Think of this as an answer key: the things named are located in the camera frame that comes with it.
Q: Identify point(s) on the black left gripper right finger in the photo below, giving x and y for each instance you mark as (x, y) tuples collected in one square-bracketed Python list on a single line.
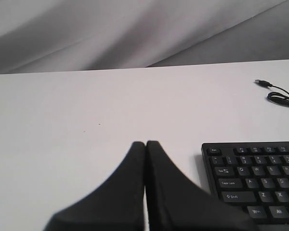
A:
[(175, 203)]

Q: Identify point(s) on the black acer keyboard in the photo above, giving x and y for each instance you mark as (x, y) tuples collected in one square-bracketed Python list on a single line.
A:
[(253, 177)]

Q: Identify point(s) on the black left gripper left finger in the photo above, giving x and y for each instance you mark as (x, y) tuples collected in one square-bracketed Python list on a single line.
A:
[(116, 205)]

